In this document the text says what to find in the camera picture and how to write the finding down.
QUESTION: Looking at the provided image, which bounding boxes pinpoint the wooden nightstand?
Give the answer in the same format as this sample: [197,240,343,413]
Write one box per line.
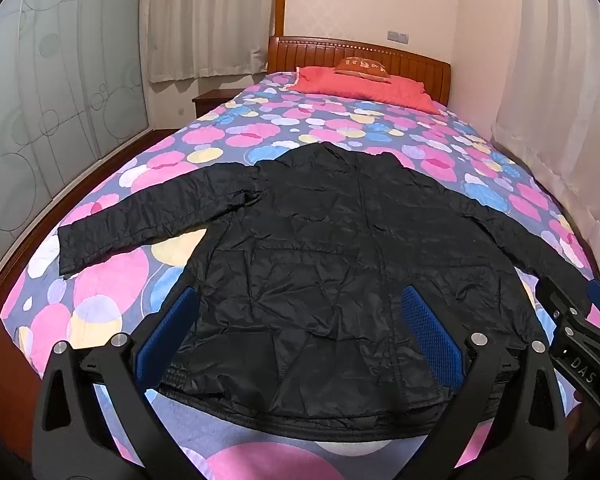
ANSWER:
[191,89,241,117]

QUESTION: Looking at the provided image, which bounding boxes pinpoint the wooden bed frame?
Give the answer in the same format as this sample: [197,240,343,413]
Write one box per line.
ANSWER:
[0,129,177,413]

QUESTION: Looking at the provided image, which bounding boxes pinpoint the red pillow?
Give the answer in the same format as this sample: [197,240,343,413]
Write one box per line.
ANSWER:
[285,65,441,115]

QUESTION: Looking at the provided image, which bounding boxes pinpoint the cream window curtain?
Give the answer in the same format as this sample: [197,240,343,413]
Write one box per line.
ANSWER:
[495,0,600,273]
[147,0,282,85]

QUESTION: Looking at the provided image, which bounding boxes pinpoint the frosted glass wardrobe doors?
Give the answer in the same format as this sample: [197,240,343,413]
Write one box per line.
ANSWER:
[0,0,153,273]

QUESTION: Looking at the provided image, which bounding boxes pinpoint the black puffer jacket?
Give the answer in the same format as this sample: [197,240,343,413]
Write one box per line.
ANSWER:
[57,142,597,422]

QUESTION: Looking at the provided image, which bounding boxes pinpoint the polka-dot bedspread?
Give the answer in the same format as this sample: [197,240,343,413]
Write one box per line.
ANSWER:
[0,71,600,480]

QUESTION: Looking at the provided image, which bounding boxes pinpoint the wooden headboard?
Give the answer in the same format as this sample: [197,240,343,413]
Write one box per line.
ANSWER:
[267,35,452,106]

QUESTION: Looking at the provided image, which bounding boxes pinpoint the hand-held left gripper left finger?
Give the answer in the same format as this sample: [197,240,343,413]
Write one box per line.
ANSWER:
[40,287,202,480]

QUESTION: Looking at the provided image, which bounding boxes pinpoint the orange cushion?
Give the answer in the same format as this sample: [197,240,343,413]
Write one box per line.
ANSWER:
[335,56,392,83]

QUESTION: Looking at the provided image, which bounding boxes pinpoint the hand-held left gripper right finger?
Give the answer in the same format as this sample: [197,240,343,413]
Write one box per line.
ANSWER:
[397,285,572,480]

